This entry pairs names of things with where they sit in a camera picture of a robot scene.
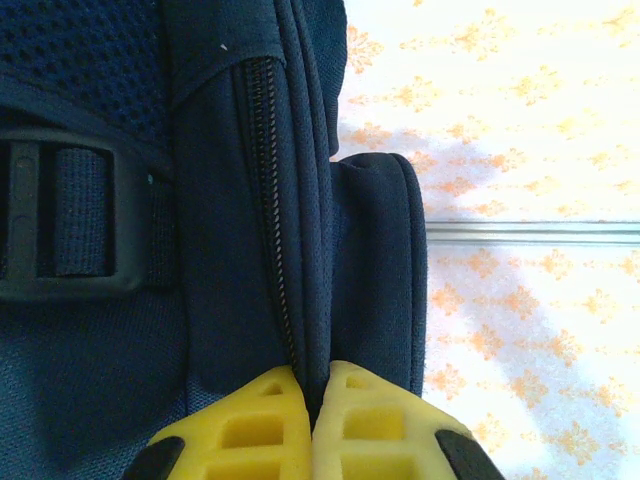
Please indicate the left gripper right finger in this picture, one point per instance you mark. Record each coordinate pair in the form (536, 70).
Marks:
(380, 450)

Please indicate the aluminium right frame post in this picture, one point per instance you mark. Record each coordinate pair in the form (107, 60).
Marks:
(540, 233)

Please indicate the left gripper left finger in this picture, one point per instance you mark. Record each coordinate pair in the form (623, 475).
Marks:
(250, 450)

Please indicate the navy blue backpack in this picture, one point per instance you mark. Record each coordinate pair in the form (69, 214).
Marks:
(210, 225)

